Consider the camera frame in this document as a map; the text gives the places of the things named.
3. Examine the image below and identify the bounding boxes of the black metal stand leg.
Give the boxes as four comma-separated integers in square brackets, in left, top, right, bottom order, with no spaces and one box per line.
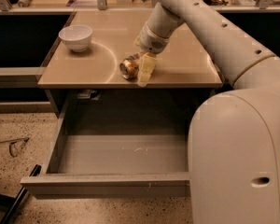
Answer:
[0,164,42,224]

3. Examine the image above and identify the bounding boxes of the eyeglasses on floor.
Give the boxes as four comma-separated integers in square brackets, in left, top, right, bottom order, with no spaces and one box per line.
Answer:
[0,137,30,158]

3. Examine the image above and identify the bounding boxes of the open grey top drawer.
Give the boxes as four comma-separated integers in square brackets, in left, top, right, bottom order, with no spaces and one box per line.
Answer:
[21,90,190,199]

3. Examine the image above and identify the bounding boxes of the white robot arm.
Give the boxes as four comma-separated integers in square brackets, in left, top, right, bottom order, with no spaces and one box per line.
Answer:
[139,0,280,224]

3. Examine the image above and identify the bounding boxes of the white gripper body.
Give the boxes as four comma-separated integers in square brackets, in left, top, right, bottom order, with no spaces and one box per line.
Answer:
[138,22,169,54]

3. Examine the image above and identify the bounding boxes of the grey cabinet with beige top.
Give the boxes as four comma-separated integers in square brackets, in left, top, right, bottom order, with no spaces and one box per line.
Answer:
[38,9,222,113]

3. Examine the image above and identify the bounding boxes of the white ceramic bowl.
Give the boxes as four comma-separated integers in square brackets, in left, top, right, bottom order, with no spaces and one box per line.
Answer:
[59,25,92,52]

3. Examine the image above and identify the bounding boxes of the crushed orange soda can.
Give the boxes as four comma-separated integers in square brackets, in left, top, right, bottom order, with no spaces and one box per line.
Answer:
[119,53,140,79]

